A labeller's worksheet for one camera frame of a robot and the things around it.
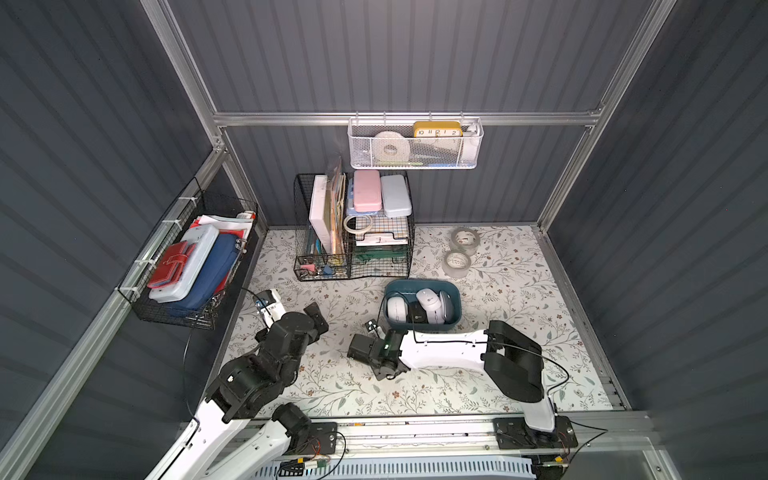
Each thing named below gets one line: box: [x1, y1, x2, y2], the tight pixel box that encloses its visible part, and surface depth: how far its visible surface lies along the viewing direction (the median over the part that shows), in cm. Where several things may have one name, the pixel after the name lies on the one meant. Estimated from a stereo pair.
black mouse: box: [406, 300, 429, 324], surface depth 96 cm
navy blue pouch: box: [163, 233, 238, 311], surface depth 69 cm
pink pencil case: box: [353, 170, 383, 213], surface depth 97 cm
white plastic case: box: [149, 224, 220, 303], surface depth 66 cm
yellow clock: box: [413, 121, 463, 137], surface depth 90 cm
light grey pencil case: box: [380, 174, 413, 218], surface depth 101 cm
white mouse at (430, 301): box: [416, 288, 445, 325], surface depth 95 cm
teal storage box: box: [383, 278, 463, 332], surface depth 96 cm
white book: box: [309, 175, 332, 254], surface depth 94 cm
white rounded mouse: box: [387, 296, 409, 322], surface depth 96 cm
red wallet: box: [148, 240, 196, 289], surface depth 65 cm
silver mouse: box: [439, 291, 455, 324], surface depth 97 cm
